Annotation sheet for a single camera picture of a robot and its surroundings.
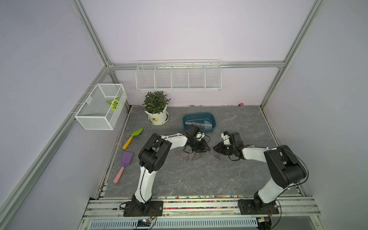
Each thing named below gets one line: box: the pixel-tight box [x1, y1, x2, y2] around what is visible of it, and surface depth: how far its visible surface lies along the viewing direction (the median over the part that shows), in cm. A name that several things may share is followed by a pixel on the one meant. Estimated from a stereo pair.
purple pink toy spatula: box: [113, 151, 134, 185], surface depth 88 cm
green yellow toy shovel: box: [121, 127, 144, 150], surface depth 101 cm
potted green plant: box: [142, 90, 172, 126], surface depth 101 cm
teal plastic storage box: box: [182, 112, 217, 133], surface depth 111 cm
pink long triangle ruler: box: [179, 153, 190, 162], surface depth 95 cm
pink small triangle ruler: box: [191, 151, 203, 161], surface depth 95 cm
